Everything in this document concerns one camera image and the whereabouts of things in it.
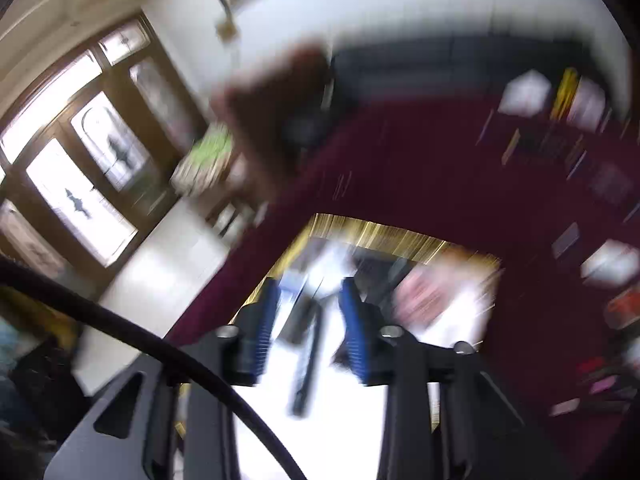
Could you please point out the maroon table cloth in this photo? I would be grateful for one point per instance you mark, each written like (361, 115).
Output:
(425, 185)

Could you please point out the wooden glass door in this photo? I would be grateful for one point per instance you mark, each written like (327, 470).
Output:
(80, 180)

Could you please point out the black marker pen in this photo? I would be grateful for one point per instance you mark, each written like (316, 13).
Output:
(307, 360)

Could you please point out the pink bottle clear lid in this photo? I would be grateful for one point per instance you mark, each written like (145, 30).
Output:
(587, 105)

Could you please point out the black leather sofa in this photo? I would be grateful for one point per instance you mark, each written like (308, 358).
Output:
(450, 65)

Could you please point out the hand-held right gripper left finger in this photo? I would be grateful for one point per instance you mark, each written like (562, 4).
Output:
(262, 332)

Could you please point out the yellow rimmed box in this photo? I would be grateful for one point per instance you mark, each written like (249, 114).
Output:
(320, 440)

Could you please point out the white paper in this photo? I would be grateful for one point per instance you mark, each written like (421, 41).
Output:
(522, 92)

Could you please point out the yellow item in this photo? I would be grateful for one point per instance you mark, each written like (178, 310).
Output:
(564, 92)

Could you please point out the brown chair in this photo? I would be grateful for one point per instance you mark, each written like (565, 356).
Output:
(270, 115)

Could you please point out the green printed bag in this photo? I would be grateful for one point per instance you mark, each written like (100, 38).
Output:
(205, 160)

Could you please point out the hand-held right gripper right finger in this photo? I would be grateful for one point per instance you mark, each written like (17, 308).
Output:
(357, 335)

